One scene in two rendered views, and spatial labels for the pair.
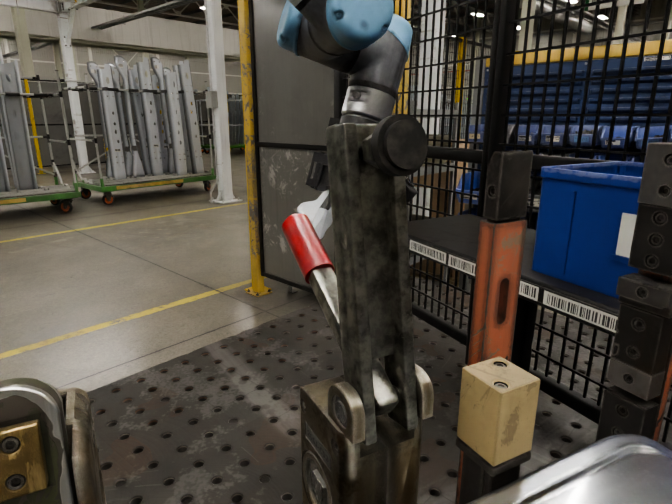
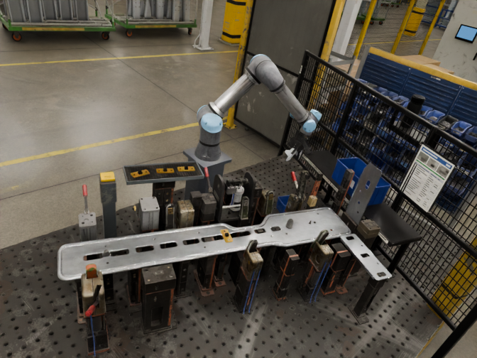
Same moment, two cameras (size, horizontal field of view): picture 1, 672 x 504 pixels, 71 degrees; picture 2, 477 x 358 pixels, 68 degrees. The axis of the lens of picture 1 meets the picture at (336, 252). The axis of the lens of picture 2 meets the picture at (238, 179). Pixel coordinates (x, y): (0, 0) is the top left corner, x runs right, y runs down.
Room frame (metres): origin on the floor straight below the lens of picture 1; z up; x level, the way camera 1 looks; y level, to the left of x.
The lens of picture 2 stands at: (-1.35, 0.33, 2.14)
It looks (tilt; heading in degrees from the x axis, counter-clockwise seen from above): 33 degrees down; 0
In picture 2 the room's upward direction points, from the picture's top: 11 degrees clockwise
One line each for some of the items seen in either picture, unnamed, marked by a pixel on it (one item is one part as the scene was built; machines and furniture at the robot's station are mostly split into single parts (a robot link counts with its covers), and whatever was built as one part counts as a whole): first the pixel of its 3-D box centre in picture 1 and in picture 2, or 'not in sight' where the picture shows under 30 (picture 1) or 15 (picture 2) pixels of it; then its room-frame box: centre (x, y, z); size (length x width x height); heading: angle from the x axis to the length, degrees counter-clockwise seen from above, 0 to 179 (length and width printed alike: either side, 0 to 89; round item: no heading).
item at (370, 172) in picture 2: not in sight; (362, 193); (0.23, -0.33, 1.17); 0.12 x 0.01 x 0.34; 28
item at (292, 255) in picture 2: not in sight; (285, 275); (-0.13, 0.00, 0.84); 0.11 x 0.08 x 0.29; 28
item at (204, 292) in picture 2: not in sight; (206, 262); (-0.14, 0.39, 0.84); 0.17 x 0.06 x 0.29; 28
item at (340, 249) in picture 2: not in sight; (331, 268); (-0.02, -0.24, 0.84); 0.11 x 0.10 x 0.28; 28
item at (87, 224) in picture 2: not in sight; (89, 248); (-0.23, 0.92, 0.88); 0.11 x 0.10 x 0.36; 28
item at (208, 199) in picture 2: not in sight; (204, 226); (0.06, 0.44, 0.89); 0.13 x 0.11 x 0.38; 28
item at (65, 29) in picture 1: (78, 96); not in sight; (10.55, 5.48, 1.64); 0.91 x 0.36 x 3.28; 47
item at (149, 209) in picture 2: not in sight; (147, 236); (-0.11, 0.69, 0.90); 0.13 x 0.10 x 0.41; 28
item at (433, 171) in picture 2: not in sight; (426, 177); (0.28, -0.63, 1.30); 0.23 x 0.02 x 0.31; 28
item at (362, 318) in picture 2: not in sight; (368, 295); (-0.15, -0.40, 0.84); 0.11 x 0.06 x 0.29; 28
